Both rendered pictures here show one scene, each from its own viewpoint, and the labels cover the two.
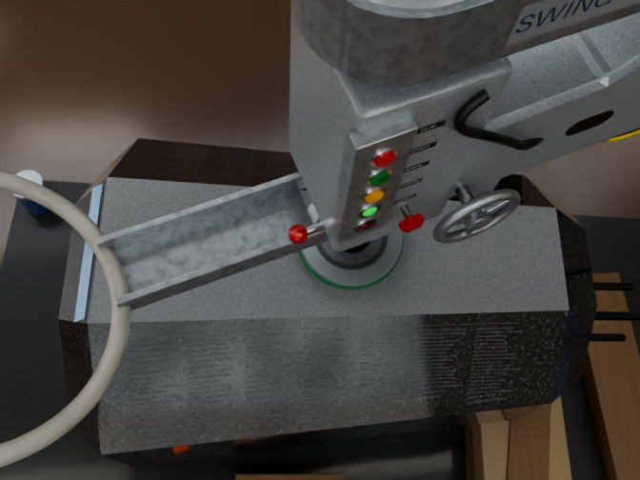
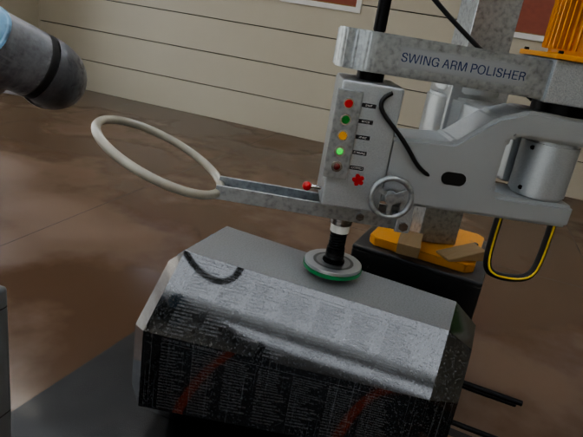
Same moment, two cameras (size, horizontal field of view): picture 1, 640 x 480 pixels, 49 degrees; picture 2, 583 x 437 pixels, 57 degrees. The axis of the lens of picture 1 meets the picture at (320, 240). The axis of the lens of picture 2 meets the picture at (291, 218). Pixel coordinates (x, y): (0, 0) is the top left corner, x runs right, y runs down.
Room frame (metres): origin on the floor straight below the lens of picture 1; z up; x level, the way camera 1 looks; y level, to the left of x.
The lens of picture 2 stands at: (-1.17, -0.69, 1.67)
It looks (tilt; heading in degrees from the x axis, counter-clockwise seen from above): 20 degrees down; 26
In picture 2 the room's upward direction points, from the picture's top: 9 degrees clockwise
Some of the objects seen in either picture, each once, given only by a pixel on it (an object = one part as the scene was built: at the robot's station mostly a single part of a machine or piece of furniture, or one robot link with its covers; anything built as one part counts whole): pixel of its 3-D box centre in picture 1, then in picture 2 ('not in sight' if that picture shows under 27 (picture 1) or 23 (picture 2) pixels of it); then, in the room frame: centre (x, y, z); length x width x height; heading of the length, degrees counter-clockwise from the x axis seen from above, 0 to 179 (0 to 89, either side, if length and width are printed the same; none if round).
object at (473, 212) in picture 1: (467, 198); (389, 194); (0.52, -0.22, 1.18); 0.15 x 0.10 x 0.15; 119
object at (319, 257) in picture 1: (350, 235); (332, 262); (0.56, -0.06, 0.85); 0.21 x 0.21 x 0.01
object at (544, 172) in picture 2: not in sight; (542, 166); (0.88, -0.64, 1.32); 0.19 x 0.19 x 0.20
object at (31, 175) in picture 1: (32, 192); not in sight; (0.90, 0.94, 0.08); 0.10 x 0.10 x 0.13
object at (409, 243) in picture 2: not in sight; (409, 243); (1.14, -0.20, 0.81); 0.20 x 0.10 x 0.05; 12
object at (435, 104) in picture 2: not in sight; (481, 133); (1.24, -0.35, 1.34); 0.74 x 0.34 x 0.25; 39
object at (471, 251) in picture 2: not in sight; (461, 251); (1.24, -0.41, 0.80); 0.20 x 0.10 x 0.05; 140
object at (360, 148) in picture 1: (369, 185); (342, 134); (0.43, -0.06, 1.35); 0.08 x 0.03 x 0.28; 119
